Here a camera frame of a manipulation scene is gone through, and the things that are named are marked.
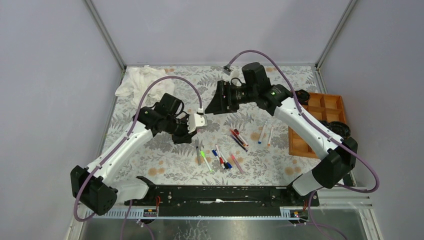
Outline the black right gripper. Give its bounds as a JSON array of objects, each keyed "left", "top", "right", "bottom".
[{"left": 204, "top": 80, "right": 258, "bottom": 115}]

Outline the orange capped marker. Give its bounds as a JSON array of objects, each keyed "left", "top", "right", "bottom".
[{"left": 257, "top": 121, "right": 268, "bottom": 144}]

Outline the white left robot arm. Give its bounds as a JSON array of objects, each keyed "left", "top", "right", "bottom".
[{"left": 70, "top": 93, "right": 207, "bottom": 216}]

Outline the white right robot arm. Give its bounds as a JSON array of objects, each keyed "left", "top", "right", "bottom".
[{"left": 204, "top": 62, "right": 358, "bottom": 206}]

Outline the grey pen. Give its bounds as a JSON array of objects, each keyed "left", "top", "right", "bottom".
[{"left": 194, "top": 139, "right": 202, "bottom": 166}]

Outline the orange thin pen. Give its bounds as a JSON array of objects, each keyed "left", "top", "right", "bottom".
[{"left": 229, "top": 128, "right": 247, "bottom": 147}]

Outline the dark blue pen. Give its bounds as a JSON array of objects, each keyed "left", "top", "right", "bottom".
[{"left": 230, "top": 135, "right": 248, "bottom": 152}]

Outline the pink thin pen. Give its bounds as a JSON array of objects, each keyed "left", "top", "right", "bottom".
[{"left": 230, "top": 154, "right": 244, "bottom": 174}]

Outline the green capped marker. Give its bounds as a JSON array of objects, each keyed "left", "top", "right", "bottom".
[{"left": 200, "top": 150, "right": 214, "bottom": 173}]

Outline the red capped marker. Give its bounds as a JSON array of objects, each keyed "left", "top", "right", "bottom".
[{"left": 215, "top": 144, "right": 226, "bottom": 169}]

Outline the blue capped marker lower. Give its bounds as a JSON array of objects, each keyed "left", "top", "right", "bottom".
[{"left": 211, "top": 149, "right": 232, "bottom": 169}]

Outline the floral table mat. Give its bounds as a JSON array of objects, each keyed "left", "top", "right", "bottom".
[{"left": 103, "top": 66, "right": 320, "bottom": 186}]

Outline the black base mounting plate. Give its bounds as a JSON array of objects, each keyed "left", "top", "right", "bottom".
[{"left": 124, "top": 185, "right": 320, "bottom": 217}]

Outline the white crumpled cloth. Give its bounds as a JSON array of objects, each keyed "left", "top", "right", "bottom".
[{"left": 115, "top": 65, "right": 175, "bottom": 107}]

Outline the wooden compartment tray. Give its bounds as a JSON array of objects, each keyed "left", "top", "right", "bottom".
[{"left": 288, "top": 92, "right": 347, "bottom": 159}]

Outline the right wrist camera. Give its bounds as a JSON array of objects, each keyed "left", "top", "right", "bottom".
[{"left": 222, "top": 65, "right": 240, "bottom": 80}]

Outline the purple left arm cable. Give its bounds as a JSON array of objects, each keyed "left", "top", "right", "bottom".
[{"left": 72, "top": 75, "right": 204, "bottom": 240}]

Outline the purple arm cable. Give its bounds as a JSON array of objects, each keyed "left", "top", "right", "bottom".
[
  {"left": 226, "top": 49, "right": 381, "bottom": 240},
  {"left": 72, "top": 75, "right": 204, "bottom": 240}
]

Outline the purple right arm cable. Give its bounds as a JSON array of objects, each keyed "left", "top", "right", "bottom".
[{"left": 226, "top": 49, "right": 381, "bottom": 240}]

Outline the black coiled cable top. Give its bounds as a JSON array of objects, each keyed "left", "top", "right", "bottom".
[{"left": 294, "top": 89, "right": 312, "bottom": 106}]

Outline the black coiled cable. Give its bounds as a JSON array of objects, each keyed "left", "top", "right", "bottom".
[
  {"left": 294, "top": 89, "right": 312, "bottom": 106},
  {"left": 321, "top": 120, "right": 352, "bottom": 140}
]

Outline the black coiled cable middle right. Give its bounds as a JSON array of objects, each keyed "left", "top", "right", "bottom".
[{"left": 321, "top": 120, "right": 352, "bottom": 140}]

